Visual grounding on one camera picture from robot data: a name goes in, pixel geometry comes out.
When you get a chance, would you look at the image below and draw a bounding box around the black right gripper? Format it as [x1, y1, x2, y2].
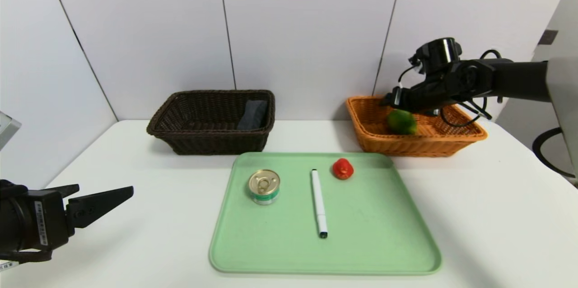
[381, 86, 443, 112]

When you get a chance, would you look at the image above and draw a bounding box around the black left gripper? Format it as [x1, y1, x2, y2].
[0, 183, 134, 253]

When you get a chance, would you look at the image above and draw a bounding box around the green citrus fruit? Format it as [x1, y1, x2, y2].
[387, 109, 418, 135]

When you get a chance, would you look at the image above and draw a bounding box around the white marker pen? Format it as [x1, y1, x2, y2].
[311, 169, 329, 239]

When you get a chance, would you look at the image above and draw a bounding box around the grey sock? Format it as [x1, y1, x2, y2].
[237, 100, 270, 131]

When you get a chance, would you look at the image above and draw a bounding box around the teal cat food can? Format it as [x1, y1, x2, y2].
[248, 169, 281, 205]

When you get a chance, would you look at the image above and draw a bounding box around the orange wicker basket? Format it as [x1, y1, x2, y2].
[346, 96, 488, 158]

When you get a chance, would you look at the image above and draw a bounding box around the dark brown wicker basket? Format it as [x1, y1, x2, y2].
[147, 90, 276, 155]

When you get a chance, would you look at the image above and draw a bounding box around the small red strawberry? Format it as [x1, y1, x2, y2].
[332, 158, 354, 180]

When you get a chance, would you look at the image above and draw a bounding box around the light green plastic tray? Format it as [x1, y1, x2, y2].
[209, 152, 442, 276]

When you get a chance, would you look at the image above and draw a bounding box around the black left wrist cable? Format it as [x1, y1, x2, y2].
[0, 248, 54, 270]

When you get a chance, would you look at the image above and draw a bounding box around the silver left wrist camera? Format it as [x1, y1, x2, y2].
[0, 112, 22, 149]

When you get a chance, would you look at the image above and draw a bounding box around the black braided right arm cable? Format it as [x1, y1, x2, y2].
[532, 128, 576, 178]

